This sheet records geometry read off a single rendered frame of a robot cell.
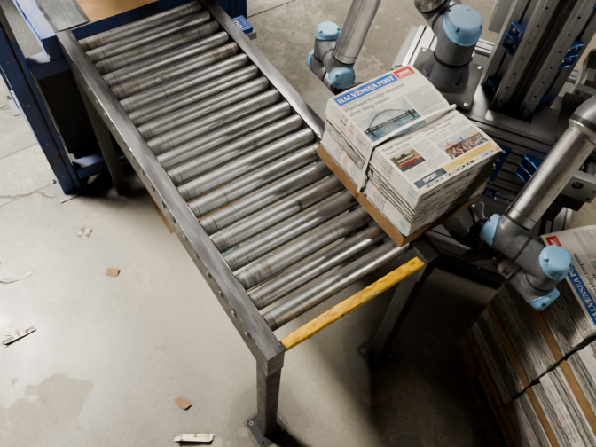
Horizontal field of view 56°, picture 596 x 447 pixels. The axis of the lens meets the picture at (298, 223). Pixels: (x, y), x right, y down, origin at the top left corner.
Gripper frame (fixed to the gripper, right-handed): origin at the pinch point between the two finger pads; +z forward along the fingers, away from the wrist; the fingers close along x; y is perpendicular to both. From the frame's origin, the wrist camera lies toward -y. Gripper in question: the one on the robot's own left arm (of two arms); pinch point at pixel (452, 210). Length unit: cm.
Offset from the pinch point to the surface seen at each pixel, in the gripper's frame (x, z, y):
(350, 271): 37.0, -0.5, -1.6
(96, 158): 63, 128, -71
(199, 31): 24, 102, -1
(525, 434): -3, -58, -53
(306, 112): 15, 52, 0
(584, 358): -3, -50, -7
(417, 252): 17.8, -5.1, -1.0
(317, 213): 33.9, 19.1, -1.4
